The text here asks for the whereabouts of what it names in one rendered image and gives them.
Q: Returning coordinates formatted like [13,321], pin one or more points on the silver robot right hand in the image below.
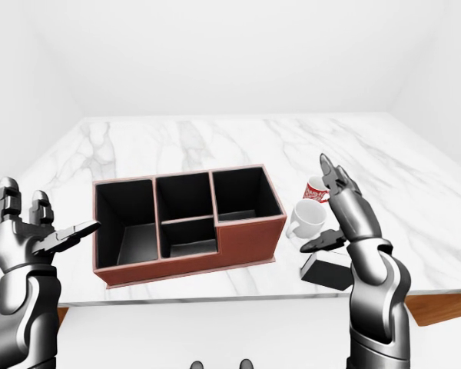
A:
[353,215]

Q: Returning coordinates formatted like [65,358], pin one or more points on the silver robot left hand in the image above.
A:
[19,236]

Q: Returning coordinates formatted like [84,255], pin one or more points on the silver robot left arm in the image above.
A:
[27,315]

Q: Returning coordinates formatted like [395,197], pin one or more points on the black book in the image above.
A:
[324,273]

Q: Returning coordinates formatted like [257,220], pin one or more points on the red-brown desk caddy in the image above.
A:
[184,223]

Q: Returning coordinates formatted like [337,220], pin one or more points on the red patterned white mug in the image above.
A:
[316,191]

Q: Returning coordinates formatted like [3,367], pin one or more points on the plain white mug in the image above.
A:
[307,219]

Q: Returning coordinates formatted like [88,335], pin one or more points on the small dark rounded shape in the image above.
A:
[246,363]
[196,364]

